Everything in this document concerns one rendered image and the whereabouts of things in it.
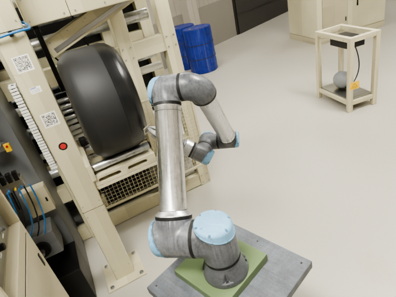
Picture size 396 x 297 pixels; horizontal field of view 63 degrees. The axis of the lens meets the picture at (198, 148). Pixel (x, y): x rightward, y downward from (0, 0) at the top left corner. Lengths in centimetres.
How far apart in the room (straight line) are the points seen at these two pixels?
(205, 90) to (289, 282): 83
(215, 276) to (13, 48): 133
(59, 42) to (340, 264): 214
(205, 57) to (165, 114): 467
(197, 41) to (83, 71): 434
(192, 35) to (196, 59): 41
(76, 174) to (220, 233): 102
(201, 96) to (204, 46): 460
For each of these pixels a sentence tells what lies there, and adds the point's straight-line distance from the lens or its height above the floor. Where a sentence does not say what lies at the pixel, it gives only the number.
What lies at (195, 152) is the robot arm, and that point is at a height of 89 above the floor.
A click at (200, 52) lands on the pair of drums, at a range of 591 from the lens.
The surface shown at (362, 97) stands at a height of 12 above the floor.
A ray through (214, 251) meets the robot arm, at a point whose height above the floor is 83.
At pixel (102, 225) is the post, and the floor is 48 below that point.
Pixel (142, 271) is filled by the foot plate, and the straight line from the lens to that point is 241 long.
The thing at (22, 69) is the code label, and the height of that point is 149.
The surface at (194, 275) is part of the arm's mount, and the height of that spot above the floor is 63.
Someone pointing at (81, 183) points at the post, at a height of 81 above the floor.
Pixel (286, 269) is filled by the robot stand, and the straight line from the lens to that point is 146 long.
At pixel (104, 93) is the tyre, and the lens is 161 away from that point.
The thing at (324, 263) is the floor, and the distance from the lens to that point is 226.
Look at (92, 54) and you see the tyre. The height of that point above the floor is 146.
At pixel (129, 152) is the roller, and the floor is 91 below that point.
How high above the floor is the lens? 174
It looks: 29 degrees down
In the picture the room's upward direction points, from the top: 14 degrees counter-clockwise
